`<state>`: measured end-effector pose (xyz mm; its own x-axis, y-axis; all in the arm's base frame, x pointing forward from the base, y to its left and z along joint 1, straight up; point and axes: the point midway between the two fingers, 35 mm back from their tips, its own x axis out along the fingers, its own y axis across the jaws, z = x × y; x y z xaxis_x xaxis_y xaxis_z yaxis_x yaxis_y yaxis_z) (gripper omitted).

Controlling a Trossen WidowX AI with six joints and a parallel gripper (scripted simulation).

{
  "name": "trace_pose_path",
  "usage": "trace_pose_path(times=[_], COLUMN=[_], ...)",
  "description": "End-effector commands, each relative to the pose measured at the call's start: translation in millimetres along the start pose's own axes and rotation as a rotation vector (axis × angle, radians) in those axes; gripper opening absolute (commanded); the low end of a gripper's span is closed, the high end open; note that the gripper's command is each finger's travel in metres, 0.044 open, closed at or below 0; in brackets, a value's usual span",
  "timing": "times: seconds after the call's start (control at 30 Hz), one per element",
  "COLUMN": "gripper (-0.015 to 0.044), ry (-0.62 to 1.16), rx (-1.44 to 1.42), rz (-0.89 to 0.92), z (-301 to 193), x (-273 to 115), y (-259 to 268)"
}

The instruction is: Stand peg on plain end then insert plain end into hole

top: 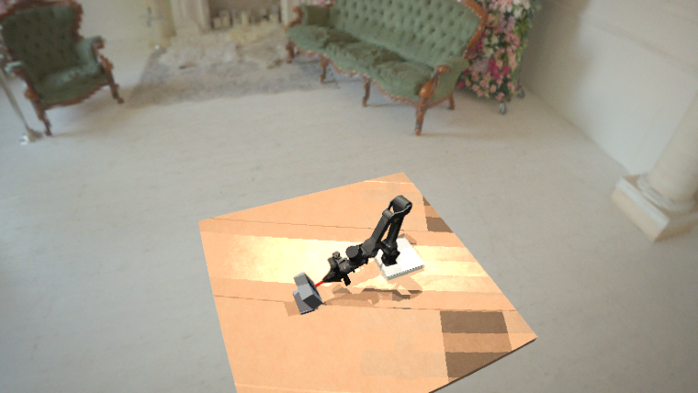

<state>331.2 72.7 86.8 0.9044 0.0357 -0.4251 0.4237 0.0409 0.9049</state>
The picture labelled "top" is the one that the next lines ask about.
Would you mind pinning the grey sloped panel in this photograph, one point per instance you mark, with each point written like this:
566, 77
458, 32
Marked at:
307, 296

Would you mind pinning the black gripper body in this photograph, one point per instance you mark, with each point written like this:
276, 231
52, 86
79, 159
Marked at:
342, 269

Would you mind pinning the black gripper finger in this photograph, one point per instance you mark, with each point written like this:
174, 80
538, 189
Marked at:
330, 275
337, 279

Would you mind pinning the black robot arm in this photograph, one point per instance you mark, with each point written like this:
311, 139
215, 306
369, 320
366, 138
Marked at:
361, 253

